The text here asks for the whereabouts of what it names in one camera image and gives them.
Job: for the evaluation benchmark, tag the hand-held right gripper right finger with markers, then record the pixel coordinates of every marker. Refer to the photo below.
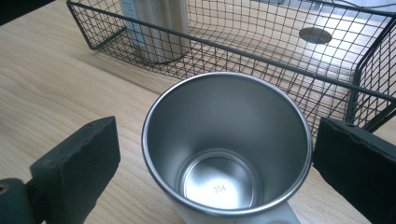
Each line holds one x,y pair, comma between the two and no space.
358,168

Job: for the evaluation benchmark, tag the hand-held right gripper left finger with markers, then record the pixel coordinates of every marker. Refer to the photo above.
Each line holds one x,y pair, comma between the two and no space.
77,168

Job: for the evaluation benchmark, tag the white mug with steel interior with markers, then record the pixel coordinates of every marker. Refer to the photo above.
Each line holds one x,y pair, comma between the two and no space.
227,149

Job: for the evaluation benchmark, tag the stainless steel tumbler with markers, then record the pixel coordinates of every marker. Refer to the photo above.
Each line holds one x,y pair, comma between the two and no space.
158,28

